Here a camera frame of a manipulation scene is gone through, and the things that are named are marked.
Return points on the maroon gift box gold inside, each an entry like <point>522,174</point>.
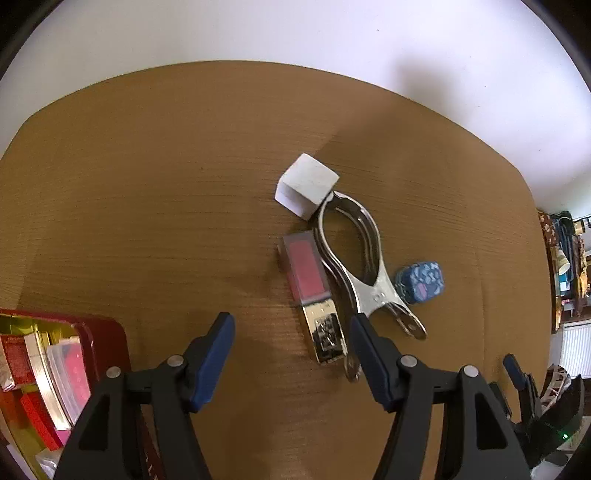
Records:
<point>106,337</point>

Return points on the blue patterned small box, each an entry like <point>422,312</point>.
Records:
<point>422,281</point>

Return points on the small red textured box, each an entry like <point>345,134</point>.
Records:
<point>16,362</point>

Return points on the pink lip gloss tube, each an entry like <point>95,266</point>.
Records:
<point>304,272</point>

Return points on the white cube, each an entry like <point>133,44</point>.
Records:
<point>307,182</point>

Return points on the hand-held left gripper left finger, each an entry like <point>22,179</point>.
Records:
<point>214,364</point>

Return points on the red rectangular box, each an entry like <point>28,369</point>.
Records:
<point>39,420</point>

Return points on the large clear plastic case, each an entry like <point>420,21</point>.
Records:
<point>41,378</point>

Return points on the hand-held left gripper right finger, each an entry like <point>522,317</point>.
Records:
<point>369,364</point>

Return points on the large metal clip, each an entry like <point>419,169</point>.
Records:
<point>374,288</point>

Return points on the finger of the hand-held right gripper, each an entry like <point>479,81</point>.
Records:
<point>511,365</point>
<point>501,401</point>

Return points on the yellowish paper cup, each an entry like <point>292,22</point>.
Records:
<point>563,263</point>

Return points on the pink eraser block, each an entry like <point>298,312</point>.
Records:
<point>62,436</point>

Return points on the white ribbed curved object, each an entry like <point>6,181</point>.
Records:
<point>558,381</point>

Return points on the clear case with red insert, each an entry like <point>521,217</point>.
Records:
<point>71,374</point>

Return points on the brown patterned cloth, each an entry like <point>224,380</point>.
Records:
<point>548,230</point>

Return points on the white radiator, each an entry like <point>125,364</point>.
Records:
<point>577,348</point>

